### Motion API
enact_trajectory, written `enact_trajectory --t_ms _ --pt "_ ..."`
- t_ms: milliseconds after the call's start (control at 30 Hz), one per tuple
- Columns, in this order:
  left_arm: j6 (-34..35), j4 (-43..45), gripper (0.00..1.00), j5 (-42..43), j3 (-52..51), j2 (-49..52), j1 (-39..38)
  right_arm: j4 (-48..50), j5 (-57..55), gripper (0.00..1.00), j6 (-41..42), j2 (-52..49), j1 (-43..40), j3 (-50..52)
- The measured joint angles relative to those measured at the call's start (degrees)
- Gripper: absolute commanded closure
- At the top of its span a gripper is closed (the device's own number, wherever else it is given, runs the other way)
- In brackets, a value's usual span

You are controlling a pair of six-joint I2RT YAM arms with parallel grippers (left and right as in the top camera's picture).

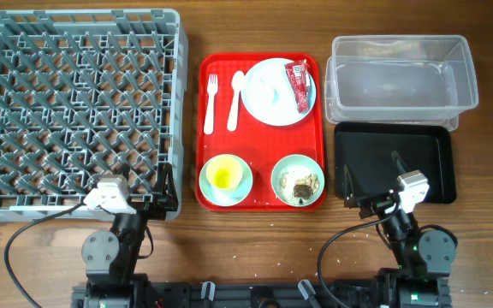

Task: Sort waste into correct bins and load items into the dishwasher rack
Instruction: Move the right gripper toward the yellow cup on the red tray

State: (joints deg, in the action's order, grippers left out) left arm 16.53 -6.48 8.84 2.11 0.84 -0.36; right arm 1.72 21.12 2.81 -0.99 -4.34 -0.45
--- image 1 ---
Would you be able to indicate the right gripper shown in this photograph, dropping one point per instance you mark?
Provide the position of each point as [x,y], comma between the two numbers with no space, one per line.
[355,191]

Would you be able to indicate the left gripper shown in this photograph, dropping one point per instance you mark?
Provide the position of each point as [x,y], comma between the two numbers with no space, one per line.
[165,199]

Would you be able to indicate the food scraps and rice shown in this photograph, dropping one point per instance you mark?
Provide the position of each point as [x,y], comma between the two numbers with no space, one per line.
[297,187]

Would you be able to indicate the yellow plastic cup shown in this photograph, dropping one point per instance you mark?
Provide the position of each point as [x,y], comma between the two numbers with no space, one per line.
[224,172]

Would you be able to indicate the light blue saucer bowl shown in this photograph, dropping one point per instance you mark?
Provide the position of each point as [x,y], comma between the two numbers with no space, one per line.
[226,198]

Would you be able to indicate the green bowl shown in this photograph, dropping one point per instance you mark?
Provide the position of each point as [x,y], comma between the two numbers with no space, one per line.
[292,163]

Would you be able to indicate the white plastic fork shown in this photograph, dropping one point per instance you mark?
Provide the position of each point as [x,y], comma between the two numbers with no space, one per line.
[212,87]

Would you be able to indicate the red sauce packet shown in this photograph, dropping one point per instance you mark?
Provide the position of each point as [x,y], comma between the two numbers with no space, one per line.
[297,75]

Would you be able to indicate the white napkin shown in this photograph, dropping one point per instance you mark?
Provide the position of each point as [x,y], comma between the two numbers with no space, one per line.
[275,91]

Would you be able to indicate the large light blue plate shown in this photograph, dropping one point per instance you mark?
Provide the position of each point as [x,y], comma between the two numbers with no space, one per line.
[274,115]

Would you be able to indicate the white plastic spoon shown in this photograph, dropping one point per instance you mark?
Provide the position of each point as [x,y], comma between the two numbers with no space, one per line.
[238,81]

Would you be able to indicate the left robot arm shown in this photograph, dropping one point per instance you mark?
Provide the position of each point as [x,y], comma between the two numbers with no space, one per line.
[111,256]

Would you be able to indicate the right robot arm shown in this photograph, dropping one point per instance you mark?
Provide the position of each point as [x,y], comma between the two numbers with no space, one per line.
[423,254]

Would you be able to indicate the black waste tray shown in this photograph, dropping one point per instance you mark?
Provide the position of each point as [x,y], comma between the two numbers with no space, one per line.
[366,148]

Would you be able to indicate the grey dishwasher rack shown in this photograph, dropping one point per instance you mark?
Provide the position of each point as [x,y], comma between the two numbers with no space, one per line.
[83,92]

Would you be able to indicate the red plastic tray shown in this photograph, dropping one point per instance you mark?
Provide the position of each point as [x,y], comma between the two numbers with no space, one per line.
[260,145]

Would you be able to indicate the clear plastic bin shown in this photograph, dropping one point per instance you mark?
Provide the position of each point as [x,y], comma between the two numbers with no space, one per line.
[417,79]

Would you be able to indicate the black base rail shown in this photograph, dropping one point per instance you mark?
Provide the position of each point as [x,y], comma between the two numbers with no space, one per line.
[272,295]

